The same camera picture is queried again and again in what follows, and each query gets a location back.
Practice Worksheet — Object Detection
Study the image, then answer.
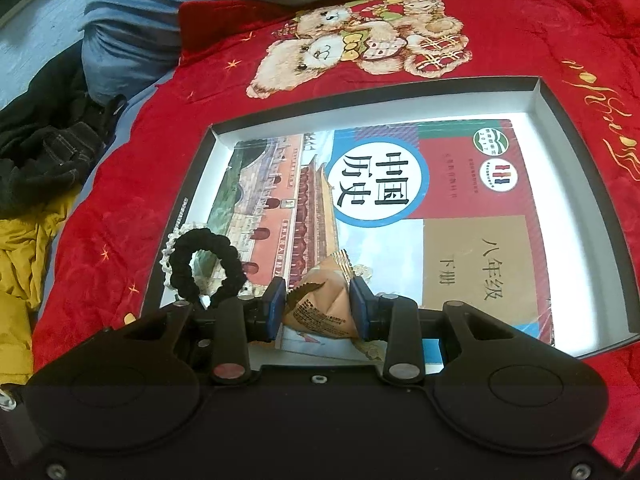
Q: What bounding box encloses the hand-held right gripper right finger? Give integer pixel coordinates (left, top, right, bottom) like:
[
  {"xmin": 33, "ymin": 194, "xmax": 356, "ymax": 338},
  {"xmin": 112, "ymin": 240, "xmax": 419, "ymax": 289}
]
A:
[{"xmin": 348, "ymin": 276, "xmax": 522, "ymax": 384}]

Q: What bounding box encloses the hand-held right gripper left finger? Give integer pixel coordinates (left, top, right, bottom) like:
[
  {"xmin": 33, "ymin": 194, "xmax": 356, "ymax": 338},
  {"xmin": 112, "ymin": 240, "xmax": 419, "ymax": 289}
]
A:
[{"xmin": 121, "ymin": 277, "xmax": 289, "ymax": 386}]

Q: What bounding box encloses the tan snack packet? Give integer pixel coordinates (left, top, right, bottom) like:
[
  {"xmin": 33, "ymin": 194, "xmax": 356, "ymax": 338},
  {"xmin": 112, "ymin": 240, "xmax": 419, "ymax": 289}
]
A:
[{"xmin": 282, "ymin": 249, "xmax": 374, "ymax": 344}]

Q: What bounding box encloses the shallow black cardboard box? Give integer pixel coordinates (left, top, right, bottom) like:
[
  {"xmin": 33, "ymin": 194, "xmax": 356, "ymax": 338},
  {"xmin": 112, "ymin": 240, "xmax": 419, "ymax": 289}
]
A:
[{"xmin": 141, "ymin": 75, "xmax": 639, "ymax": 361}]

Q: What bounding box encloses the black scrunchie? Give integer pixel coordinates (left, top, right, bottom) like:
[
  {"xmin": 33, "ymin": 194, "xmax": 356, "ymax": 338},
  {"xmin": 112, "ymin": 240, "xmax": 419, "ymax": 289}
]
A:
[{"xmin": 168, "ymin": 227, "xmax": 247, "ymax": 309}]

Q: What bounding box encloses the history textbook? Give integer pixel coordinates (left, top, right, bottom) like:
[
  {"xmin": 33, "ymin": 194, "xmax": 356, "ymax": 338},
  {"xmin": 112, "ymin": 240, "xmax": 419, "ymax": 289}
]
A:
[{"xmin": 200, "ymin": 118, "xmax": 557, "ymax": 362}]

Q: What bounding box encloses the red teddy bear blanket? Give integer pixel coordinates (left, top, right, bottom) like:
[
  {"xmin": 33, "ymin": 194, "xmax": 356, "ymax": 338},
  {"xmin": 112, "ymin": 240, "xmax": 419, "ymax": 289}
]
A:
[{"xmin": 30, "ymin": 0, "xmax": 640, "ymax": 461}]

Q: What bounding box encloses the yellow cloth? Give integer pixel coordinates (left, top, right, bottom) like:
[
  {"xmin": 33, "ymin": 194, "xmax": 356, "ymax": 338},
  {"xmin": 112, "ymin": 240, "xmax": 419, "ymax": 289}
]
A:
[{"xmin": 0, "ymin": 189, "xmax": 82, "ymax": 387}]

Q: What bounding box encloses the black clothing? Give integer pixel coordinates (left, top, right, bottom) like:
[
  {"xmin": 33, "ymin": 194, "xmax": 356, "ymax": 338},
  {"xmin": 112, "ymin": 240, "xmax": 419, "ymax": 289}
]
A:
[{"xmin": 0, "ymin": 50, "xmax": 129, "ymax": 219}]

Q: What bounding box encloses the blue pillow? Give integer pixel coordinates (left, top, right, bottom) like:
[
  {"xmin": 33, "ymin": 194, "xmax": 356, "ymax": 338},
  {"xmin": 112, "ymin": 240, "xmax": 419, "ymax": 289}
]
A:
[{"xmin": 80, "ymin": 0, "xmax": 640, "ymax": 107}]

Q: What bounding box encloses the light blue bed sheet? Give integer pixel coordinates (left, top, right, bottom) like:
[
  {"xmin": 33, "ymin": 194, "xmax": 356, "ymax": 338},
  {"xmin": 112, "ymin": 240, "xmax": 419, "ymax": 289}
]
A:
[{"xmin": 0, "ymin": 0, "xmax": 181, "ymax": 196}]

